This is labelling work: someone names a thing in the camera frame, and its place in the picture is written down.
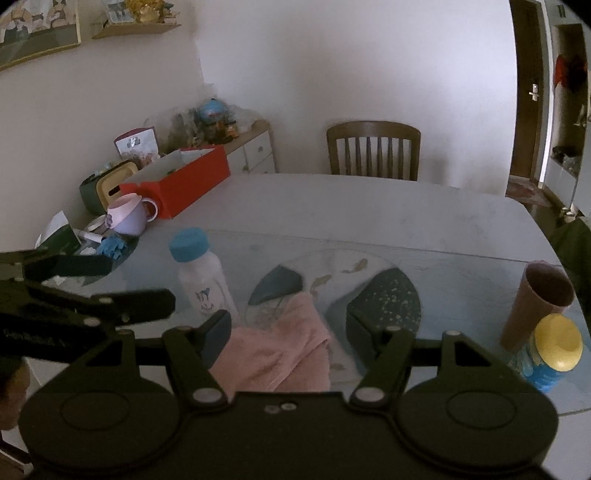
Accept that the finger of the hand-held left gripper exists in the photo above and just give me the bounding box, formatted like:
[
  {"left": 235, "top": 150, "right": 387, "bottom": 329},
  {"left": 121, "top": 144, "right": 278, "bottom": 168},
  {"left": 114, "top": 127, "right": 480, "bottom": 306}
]
[
  {"left": 23, "top": 280, "right": 177, "bottom": 325},
  {"left": 0, "top": 249, "right": 114, "bottom": 280}
]

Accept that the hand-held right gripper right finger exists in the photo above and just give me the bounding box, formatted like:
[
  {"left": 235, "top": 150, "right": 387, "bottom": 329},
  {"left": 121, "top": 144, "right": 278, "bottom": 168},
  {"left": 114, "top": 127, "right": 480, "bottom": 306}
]
[{"left": 346, "top": 295, "right": 515, "bottom": 409}]

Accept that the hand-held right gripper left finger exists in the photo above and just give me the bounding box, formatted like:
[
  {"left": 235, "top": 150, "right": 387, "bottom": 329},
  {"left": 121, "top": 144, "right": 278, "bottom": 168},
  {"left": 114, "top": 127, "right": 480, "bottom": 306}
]
[{"left": 85, "top": 310, "right": 232, "bottom": 409}]

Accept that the pink towel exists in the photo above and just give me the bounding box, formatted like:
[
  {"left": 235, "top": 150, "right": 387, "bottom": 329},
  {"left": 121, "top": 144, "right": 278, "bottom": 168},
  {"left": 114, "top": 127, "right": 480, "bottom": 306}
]
[{"left": 208, "top": 293, "right": 334, "bottom": 396}]

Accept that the blue plastic toy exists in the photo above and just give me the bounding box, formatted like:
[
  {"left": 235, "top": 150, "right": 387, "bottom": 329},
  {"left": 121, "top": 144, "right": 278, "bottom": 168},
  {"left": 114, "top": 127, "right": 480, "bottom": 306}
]
[{"left": 96, "top": 235, "right": 128, "bottom": 263}]

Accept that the green tissue packet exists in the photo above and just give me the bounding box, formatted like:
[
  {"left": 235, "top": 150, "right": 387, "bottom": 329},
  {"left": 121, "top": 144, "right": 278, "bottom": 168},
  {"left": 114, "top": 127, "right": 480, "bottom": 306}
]
[{"left": 36, "top": 211, "right": 85, "bottom": 256}]

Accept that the pink and purple mug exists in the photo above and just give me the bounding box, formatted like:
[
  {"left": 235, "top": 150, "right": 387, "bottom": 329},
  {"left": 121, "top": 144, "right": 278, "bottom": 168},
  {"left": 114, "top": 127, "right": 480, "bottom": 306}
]
[{"left": 106, "top": 193, "right": 160, "bottom": 237}]

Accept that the green tissue holder beige lid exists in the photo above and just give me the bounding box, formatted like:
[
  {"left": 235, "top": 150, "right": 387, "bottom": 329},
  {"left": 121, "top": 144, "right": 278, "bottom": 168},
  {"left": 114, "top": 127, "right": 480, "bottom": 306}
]
[{"left": 79, "top": 161, "right": 140, "bottom": 216}]

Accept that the fish print table mat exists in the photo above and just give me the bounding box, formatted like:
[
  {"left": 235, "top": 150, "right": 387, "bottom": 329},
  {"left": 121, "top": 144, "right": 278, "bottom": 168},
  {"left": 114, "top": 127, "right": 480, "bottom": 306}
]
[{"left": 121, "top": 226, "right": 578, "bottom": 414}]

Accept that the red cardboard box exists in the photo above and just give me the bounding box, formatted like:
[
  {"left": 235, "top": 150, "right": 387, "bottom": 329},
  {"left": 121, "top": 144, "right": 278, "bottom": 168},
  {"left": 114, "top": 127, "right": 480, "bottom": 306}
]
[{"left": 119, "top": 145, "right": 232, "bottom": 220}]

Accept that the white and red paper bag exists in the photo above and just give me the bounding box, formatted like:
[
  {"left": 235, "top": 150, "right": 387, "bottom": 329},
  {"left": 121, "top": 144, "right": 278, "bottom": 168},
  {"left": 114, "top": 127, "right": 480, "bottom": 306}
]
[{"left": 114, "top": 127, "right": 161, "bottom": 163}]

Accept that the brown plastic cup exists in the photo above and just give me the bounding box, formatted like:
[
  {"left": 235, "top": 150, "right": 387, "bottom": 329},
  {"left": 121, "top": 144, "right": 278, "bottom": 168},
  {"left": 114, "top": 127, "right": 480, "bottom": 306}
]
[{"left": 500, "top": 261, "right": 576, "bottom": 354}]

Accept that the brown wooden chair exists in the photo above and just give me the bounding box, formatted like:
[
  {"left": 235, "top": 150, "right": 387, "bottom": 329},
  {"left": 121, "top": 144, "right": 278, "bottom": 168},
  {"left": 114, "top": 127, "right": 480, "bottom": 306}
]
[{"left": 326, "top": 121, "right": 422, "bottom": 182}]

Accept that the white drawer cabinet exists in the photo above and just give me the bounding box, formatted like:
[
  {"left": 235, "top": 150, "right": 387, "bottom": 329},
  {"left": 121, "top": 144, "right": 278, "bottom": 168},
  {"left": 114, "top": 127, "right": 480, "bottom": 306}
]
[{"left": 221, "top": 121, "right": 277, "bottom": 175}]

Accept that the yellow lid blue bottle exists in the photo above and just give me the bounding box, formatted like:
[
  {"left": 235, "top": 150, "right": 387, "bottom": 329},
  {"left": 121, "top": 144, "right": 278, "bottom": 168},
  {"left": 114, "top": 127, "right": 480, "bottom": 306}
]
[{"left": 512, "top": 314, "right": 585, "bottom": 394}]

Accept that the blue round toy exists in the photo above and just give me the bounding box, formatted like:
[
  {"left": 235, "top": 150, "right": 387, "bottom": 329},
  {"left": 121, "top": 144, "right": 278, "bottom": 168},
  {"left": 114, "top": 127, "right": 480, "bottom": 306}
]
[{"left": 198, "top": 99, "right": 227, "bottom": 126}]

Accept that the patterned doormat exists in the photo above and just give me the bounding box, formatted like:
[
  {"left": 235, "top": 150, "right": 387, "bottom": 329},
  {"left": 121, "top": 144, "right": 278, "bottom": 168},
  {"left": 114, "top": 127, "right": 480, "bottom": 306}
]
[{"left": 505, "top": 178, "right": 556, "bottom": 209}]

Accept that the yellow flower decoration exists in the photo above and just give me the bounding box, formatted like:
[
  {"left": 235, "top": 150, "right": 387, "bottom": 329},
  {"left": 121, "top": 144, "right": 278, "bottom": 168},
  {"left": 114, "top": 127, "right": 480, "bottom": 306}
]
[{"left": 124, "top": 0, "right": 163, "bottom": 25}]

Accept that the brown wooden door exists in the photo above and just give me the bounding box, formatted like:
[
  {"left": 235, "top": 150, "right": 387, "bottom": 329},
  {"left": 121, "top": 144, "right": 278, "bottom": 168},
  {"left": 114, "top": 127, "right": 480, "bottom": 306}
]
[{"left": 509, "top": 0, "right": 551, "bottom": 182}]

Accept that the red hanging cloth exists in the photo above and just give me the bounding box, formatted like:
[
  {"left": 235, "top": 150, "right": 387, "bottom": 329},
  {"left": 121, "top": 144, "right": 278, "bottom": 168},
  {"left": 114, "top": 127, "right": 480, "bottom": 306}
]
[{"left": 554, "top": 53, "right": 590, "bottom": 91}]

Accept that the wooden wall shelf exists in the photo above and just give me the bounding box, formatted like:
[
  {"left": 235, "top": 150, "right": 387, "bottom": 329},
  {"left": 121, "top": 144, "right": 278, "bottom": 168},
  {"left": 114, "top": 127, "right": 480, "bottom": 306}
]
[{"left": 91, "top": 21, "right": 182, "bottom": 40}]

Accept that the framed wall picture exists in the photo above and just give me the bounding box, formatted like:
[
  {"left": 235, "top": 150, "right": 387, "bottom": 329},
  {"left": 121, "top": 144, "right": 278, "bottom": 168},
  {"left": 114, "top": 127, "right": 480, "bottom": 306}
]
[{"left": 0, "top": 0, "right": 82, "bottom": 71}]

